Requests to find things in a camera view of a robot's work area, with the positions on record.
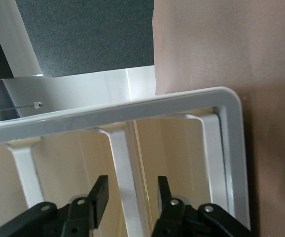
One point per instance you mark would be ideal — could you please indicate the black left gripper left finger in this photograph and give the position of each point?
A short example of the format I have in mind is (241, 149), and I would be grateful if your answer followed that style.
(100, 197)

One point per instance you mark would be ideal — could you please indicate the brown table cover sheet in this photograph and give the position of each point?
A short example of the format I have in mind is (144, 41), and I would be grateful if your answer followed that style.
(231, 49)

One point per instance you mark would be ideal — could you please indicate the white frame with screw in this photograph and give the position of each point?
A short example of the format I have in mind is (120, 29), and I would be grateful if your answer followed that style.
(11, 37)

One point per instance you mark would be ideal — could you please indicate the white drawer cabinet shell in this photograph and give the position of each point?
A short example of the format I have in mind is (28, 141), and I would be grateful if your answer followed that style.
(132, 108)

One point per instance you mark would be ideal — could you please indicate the small white clip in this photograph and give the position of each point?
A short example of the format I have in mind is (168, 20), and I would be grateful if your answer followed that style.
(38, 105)

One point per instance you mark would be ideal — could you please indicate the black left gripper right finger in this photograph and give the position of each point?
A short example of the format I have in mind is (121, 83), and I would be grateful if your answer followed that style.
(176, 217)

